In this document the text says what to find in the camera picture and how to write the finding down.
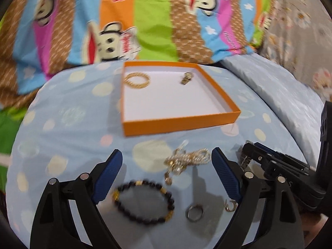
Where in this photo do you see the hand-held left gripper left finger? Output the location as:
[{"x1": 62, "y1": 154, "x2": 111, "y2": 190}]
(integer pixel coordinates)
[{"x1": 30, "y1": 149, "x2": 123, "y2": 249}]

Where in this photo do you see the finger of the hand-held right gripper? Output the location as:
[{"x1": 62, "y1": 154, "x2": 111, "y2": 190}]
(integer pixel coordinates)
[
  {"x1": 263, "y1": 160, "x2": 310, "y2": 179},
  {"x1": 239, "y1": 140, "x2": 310, "y2": 172}
]

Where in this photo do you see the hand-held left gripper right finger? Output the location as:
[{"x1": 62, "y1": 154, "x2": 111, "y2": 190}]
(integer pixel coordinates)
[{"x1": 211, "y1": 146, "x2": 304, "y2": 249}]

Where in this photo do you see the pearl bracelet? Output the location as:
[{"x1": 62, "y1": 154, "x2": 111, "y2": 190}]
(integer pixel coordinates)
[{"x1": 182, "y1": 148, "x2": 211, "y2": 165}]

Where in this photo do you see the black bead bracelet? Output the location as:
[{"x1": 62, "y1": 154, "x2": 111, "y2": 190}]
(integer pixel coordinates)
[{"x1": 111, "y1": 179, "x2": 175, "y2": 225}]

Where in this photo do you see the gold hoop earring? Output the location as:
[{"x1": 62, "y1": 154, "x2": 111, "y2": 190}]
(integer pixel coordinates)
[{"x1": 223, "y1": 198, "x2": 238, "y2": 212}]

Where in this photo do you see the silver ring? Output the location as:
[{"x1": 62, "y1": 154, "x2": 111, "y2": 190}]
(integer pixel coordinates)
[{"x1": 185, "y1": 204, "x2": 204, "y2": 222}]

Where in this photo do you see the orange cardboard box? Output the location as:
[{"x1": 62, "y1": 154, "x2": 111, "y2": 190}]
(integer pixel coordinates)
[{"x1": 121, "y1": 61, "x2": 242, "y2": 137}]

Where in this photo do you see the gold and silver wristwatch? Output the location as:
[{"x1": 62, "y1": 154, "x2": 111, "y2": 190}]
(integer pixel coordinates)
[{"x1": 180, "y1": 72, "x2": 195, "y2": 85}]

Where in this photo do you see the blue polka dot quilt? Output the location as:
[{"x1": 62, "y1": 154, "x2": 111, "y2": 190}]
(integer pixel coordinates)
[{"x1": 5, "y1": 62, "x2": 317, "y2": 249}]

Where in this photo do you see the plain pale blue quilt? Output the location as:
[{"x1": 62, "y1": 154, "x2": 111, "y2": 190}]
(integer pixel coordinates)
[{"x1": 222, "y1": 56, "x2": 325, "y2": 161}]

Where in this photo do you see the green cloth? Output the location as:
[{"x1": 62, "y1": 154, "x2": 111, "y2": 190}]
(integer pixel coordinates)
[{"x1": 0, "y1": 104, "x2": 29, "y2": 195}]

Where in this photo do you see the grey floral sheet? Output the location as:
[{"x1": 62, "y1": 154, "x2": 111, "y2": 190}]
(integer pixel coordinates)
[{"x1": 257, "y1": 0, "x2": 332, "y2": 101}]

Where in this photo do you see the colourful monkey print blanket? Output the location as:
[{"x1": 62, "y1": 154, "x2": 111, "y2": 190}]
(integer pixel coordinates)
[{"x1": 0, "y1": 0, "x2": 275, "y2": 109}]

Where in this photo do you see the gold chain bracelet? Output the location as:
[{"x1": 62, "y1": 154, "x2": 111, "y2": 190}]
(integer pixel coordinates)
[{"x1": 124, "y1": 72, "x2": 151, "y2": 89}]

